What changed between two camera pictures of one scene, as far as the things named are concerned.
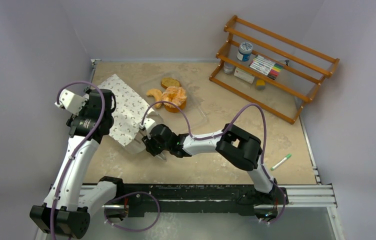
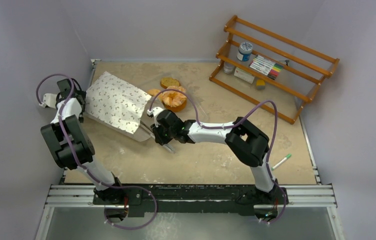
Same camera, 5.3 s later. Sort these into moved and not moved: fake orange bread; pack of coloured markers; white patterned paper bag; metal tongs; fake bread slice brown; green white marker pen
Moved: metal tongs; white patterned paper bag
Not moved: pack of coloured markers; fake bread slice brown; green white marker pen; fake orange bread
